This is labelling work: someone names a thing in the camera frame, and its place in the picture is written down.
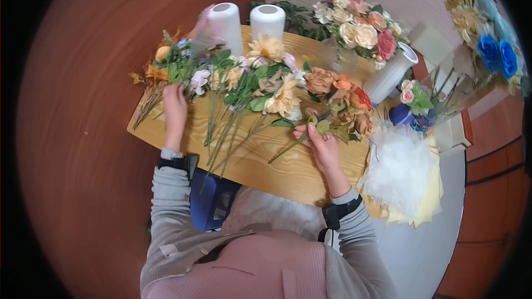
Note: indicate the person's right hand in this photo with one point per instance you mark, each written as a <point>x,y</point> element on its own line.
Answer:
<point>325,149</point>

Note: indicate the person's left hand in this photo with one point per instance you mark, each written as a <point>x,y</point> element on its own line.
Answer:
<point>174,110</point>

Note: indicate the person's right index finger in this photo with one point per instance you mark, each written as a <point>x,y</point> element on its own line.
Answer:
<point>313,129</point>

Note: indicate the person's right thumb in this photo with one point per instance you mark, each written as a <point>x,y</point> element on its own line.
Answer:
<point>301,134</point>

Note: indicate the person's left fingers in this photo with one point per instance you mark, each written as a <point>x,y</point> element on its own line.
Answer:
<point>174,89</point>

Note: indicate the orange rose flower bunch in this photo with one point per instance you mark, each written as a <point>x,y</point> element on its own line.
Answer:
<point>345,112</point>

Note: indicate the pink feathery flower stem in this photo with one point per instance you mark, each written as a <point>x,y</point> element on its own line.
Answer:
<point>203,33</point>

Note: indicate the pile of artificial flowers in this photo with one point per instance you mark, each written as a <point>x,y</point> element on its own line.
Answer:
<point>253,85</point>

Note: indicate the black wrist band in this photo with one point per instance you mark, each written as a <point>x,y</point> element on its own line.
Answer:
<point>338,211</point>
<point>179,163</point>

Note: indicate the clear glass vase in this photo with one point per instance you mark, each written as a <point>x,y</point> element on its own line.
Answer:
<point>337,56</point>

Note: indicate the white cylindrical vase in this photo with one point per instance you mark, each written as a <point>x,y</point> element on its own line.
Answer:
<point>267,20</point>
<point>225,27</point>

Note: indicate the person's legs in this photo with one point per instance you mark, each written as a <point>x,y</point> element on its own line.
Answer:
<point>270,211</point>

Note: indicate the small blue vase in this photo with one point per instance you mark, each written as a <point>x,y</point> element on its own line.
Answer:
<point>401,115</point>

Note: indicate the pile of white tulle sheets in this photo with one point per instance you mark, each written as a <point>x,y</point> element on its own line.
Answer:
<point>399,166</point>

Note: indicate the white ribbed vase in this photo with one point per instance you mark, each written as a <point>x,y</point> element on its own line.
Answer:
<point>390,75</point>

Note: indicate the pink rose posy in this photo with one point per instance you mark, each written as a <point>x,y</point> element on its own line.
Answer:
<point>413,97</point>

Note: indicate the green leafy plant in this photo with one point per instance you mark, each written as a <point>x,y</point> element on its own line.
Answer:
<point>296,18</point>

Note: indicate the blue bag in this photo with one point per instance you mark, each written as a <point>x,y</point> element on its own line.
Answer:
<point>210,203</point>

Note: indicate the pastel rose bouquet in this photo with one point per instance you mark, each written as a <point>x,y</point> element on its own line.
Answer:
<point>357,23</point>

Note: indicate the tall glass vase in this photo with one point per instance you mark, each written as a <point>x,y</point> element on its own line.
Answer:
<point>451,95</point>

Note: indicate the person's body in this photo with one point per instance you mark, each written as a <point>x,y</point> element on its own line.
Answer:
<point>257,270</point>

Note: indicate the white box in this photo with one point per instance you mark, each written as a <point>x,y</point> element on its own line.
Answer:
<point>429,38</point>

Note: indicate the blue and yellow bouquet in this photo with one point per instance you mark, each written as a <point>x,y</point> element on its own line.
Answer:
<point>488,41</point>

